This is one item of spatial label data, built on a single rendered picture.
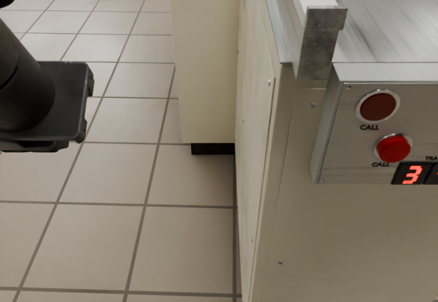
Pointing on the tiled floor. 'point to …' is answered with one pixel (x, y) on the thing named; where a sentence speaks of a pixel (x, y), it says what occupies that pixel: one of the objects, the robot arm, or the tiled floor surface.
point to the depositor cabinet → (206, 57)
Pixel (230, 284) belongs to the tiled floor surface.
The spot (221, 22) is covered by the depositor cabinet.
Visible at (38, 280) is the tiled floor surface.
